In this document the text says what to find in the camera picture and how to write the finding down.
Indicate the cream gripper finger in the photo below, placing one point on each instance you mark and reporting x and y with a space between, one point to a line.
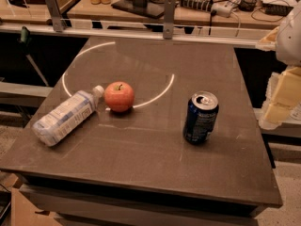
283 94

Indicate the blue labelled plastic bottle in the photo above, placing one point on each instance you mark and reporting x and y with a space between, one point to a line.
55 125

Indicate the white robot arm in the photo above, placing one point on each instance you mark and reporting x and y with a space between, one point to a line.
288 45

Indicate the black keyboard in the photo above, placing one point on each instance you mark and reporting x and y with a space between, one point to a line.
278 10

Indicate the dark blue soda can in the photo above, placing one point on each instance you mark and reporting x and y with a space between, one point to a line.
202 110

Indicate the white power adapter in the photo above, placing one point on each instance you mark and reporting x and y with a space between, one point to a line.
224 10

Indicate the black power strip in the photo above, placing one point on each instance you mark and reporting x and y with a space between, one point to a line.
203 5

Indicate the red apple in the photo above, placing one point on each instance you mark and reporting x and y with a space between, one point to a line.
119 96

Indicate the black monitor stand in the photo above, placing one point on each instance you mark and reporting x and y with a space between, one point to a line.
140 7

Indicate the horizontal metal rail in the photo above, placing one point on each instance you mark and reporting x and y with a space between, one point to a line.
247 38

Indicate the centre metal rail bracket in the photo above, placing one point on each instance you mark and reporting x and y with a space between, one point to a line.
168 26

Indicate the metal rail bracket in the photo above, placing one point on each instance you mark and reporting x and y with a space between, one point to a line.
57 19
168 26

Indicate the left metal rail bracket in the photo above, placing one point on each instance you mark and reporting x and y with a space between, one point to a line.
57 19

